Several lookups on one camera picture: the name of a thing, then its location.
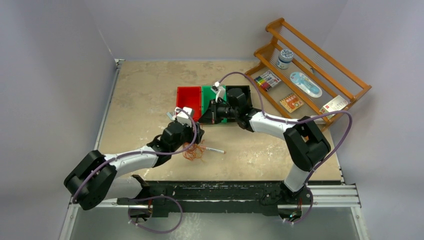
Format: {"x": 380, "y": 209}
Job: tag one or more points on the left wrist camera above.
{"x": 184, "y": 115}

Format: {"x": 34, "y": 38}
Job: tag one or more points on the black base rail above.
{"x": 265, "y": 197}

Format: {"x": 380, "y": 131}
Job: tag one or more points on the wooden shelf rack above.
{"x": 330, "y": 75}

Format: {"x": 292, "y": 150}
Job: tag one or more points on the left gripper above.
{"x": 192, "y": 134}

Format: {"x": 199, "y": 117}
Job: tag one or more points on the orange white marker pen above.
{"x": 213, "y": 149}

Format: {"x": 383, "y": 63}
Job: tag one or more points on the blue blister pack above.
{"x": 303, "y": 82}

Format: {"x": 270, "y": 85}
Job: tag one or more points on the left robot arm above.
{"x": 92, "y": 180}

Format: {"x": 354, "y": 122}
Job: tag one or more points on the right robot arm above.
{"x": 306, "y": 143}

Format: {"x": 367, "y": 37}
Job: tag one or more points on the white round jar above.
{"x": 285, "y": 58}

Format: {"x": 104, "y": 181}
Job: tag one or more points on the white red box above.
{"x": 336, "y": 104}

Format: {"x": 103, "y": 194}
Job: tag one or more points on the marker pen pack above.
{"x": 267, "y": 80}

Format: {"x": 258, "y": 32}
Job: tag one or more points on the red plastic bin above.
{"x": 190, "y": 97}

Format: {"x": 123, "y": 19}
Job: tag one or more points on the green plastic bin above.
{"x": 207, "y": 95}

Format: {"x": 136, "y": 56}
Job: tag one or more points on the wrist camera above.
{"x": 184, "y": 115}
{"x": 219, "y": 90}

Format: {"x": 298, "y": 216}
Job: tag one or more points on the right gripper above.
{"x": 208, "y": 118}

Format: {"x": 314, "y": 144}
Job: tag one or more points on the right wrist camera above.
{"x": 219, "y": 90}

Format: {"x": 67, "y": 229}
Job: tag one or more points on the black plastic bin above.
{"x": 246, "y": 92}

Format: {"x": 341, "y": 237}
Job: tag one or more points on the orange spiral notebook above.
{"x": 291, "y": 102}

